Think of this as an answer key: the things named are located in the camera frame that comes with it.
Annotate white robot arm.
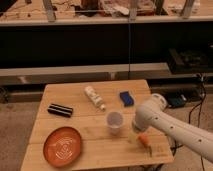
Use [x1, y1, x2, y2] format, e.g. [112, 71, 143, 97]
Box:
[132, 93, 213, 163]

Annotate orange ceramic bowl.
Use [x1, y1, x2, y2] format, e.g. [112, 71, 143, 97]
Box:
[43, 127, 82, 168]

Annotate white tube bottle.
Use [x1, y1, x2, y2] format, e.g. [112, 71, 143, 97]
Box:
[84, 86, 106, 111]

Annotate blue sponge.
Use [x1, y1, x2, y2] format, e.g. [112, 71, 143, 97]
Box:
[119, 91, 134, 107]

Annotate wooden table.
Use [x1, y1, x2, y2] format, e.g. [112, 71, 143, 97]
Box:
[21, 80, 173, 171]

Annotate black striped case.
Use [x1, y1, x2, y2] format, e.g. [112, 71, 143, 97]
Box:
[47, 104, 73, 117]

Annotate orange carrot toy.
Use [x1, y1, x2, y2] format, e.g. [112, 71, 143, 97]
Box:
[138, 133, 152, 154]

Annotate black power adapter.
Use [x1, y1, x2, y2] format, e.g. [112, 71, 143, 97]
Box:
[166, 93, 186, 108]

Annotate black box on shelf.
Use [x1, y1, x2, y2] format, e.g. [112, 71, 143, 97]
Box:
[167, 48, 213, 74]

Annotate black cable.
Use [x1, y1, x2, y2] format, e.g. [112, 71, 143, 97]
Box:
[188, 74, 208, 171]

